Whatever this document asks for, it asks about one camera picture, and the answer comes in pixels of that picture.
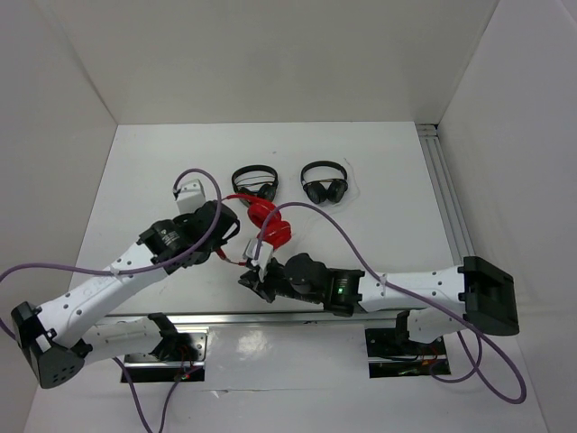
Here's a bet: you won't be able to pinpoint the red over-ear headphones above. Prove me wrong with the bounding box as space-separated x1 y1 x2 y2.
224 193 292 250

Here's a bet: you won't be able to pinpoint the black headphones left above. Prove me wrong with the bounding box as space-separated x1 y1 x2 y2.
231 164 279 202

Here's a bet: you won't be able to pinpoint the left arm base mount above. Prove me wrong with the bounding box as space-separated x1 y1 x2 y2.
122 326 209 383

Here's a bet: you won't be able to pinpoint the aluminium side rail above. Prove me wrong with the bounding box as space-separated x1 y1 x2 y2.
416 124 475 265

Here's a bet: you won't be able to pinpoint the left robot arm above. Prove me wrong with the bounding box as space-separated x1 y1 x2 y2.
11 200 240 389

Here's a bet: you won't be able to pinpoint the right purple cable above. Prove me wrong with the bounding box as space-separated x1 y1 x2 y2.
259 201 527 402

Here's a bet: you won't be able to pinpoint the aluminium table edge rail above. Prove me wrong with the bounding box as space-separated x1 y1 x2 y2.
98 307 407 327

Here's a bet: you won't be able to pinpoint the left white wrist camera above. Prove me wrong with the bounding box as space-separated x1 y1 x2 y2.
173 179 206 214

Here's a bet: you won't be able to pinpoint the purple cable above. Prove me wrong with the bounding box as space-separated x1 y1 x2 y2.
259 201 527 402
0 167 224 433

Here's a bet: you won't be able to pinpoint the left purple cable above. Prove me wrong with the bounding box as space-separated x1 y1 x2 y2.
0 167 224 433

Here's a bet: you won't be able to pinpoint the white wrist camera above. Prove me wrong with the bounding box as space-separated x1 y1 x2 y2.
173 179 206 214
243 237 274 271

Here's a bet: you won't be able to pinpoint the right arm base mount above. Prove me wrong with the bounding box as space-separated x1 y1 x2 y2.
364 328 451 379

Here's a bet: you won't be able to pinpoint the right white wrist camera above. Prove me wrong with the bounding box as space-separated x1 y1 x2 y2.
243 237 274 271

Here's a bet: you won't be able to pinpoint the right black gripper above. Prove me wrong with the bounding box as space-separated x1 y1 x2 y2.
238 260 323 304

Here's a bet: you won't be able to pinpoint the black headphones right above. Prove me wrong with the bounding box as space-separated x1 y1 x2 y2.
300 161 348 205

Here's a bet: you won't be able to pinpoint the black headphones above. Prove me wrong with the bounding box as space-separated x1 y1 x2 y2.
300 161 348 205
231 164 279 202

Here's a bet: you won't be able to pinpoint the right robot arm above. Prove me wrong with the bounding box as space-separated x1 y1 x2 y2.
239 253 519 354

